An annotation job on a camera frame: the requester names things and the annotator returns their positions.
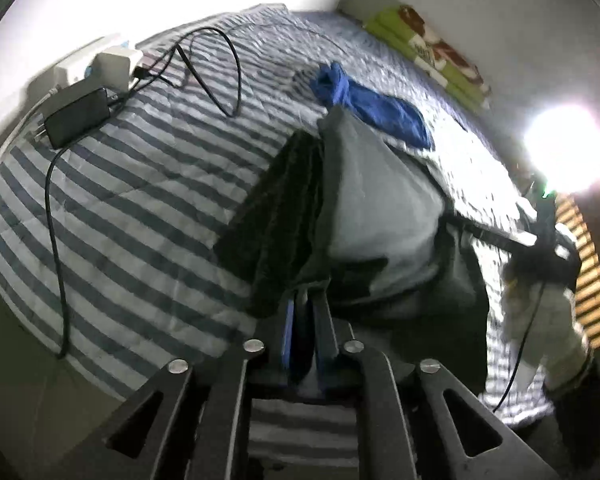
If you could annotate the dark grey garment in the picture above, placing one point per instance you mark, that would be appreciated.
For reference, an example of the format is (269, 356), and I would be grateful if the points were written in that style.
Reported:
(380, 210)

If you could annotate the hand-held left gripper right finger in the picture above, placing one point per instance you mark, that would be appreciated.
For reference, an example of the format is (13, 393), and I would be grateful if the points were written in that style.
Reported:
(324, 365)

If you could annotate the person's right forearm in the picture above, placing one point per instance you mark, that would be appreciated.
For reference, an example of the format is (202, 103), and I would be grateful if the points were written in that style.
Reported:
(590, 410)

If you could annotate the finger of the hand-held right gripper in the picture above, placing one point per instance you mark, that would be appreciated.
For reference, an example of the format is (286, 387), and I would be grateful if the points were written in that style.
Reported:
(495, 234)

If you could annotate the folded blue garment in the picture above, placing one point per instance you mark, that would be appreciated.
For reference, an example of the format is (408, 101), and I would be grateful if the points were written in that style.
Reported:
(380, 110)

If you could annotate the white charger cube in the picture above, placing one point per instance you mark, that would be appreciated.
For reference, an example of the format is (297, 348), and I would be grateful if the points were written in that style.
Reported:
(112, 67)

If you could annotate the person's right hand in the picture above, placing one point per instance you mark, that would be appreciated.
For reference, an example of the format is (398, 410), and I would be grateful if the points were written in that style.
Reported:
(550, 325)

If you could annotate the striped bed blanket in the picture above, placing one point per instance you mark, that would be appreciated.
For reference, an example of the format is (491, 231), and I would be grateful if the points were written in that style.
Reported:
(130, 185)

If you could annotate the white power strip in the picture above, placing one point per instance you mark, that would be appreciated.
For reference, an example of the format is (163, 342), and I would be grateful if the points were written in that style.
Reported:
(65, 67)

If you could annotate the wooden slat bed rail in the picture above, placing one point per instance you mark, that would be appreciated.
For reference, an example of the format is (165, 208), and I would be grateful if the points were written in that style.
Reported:
(587, 270)

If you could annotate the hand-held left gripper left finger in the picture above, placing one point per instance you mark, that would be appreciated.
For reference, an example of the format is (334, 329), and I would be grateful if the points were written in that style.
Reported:
(290, 330)

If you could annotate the black power brick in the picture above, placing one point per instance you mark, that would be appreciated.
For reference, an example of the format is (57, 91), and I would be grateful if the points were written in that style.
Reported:
(77, 117)

